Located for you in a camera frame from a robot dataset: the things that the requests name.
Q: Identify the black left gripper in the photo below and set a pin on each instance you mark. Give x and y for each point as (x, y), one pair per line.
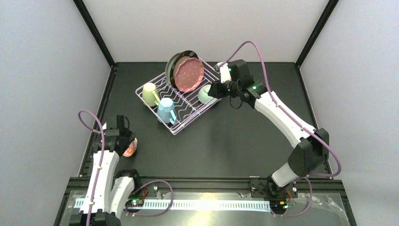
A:
(127, 143)

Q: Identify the blue ceramic mug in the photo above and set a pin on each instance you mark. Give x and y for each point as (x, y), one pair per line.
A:
(166, 111)

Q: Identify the mint green flower plate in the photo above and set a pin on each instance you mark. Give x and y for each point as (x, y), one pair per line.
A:
(169, 67)

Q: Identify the black frame post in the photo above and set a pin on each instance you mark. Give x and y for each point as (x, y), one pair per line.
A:
(81, 7)
(325, 15)

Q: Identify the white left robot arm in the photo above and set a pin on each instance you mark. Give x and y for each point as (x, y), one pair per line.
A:
(108, 190)

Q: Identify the white wire dish rack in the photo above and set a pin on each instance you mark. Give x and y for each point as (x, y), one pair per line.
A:
(187, 105)

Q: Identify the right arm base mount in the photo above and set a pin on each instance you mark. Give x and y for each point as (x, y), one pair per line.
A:
(279, 198)

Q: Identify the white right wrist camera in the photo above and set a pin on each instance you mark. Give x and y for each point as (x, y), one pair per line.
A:
(224, 71)

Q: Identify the green ceramic mug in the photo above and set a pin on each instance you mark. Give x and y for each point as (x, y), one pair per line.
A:
(150, 94)

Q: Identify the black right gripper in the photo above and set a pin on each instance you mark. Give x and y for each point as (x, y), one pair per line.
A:
(216, 90)

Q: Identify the pink polka dot plate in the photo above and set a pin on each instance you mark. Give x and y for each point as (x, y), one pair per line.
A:
(189, 73)

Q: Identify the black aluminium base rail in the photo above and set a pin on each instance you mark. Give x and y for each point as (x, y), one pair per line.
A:
(215, 184)

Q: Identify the white slotted cable duct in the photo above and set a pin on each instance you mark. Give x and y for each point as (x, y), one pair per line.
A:
(209, 205)

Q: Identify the black right frame post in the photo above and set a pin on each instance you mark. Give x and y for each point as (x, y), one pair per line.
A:
(325, 15)

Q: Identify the mint green brown bowl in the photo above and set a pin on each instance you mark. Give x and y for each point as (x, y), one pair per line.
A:
(203, 96)

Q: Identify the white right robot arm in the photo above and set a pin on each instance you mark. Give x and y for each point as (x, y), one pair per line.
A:
(309, 151)

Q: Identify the black left frame post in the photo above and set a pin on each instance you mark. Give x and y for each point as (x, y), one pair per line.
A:
(81, 7)

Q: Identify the white orange patterned bowl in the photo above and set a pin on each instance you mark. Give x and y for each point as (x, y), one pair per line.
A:
(131, 148)

